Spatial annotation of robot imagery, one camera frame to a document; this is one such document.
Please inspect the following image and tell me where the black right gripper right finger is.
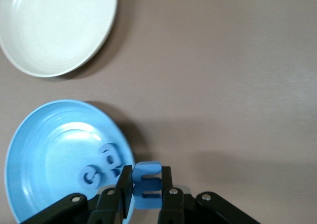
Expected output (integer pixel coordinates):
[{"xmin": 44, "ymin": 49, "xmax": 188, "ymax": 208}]
[{"xmin": 158, "ymin": 166, "xmax": 261, "ymax": 224}]

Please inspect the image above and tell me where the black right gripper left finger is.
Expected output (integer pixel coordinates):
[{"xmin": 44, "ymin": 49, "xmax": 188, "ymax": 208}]
[{"xmin": 24, "ymin": 165, "xmax": 134, "ymax": 224}]

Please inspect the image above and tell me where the blue foam letter e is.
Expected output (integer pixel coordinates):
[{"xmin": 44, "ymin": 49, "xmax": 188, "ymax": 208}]
[{"xmin": 78, "ymin": 165, "xmax": 104, "ymax": 190}]

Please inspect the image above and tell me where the blue foam letter m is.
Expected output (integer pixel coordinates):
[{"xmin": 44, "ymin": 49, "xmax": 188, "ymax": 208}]
[{"xmin": 132, "ymin": 161, "xmax": 163, "ymax": 210}]

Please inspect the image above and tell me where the blue foam letter a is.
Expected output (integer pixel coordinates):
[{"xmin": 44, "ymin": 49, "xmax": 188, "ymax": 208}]
[{"xmin": 97, "ymin": 142, "xmax": 123, "ymax": 178}]

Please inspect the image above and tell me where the blue plate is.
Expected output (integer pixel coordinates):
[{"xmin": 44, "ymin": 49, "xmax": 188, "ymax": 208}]
[{"xmin": 4, "ymin": 99, "xmax": 136, "ymax": 224}]

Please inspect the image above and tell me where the brown table cover sheet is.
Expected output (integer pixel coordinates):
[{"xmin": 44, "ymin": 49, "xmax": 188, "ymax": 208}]
[{"xmin": 0, "ymin": 0, "xmax": 317, "ymax": 224}]

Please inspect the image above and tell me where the pale cream plate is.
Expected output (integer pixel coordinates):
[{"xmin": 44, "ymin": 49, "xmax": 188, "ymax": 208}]
[{"xmin": 0, "ymin": 0, "xmax": 118, "ymax": 78}]

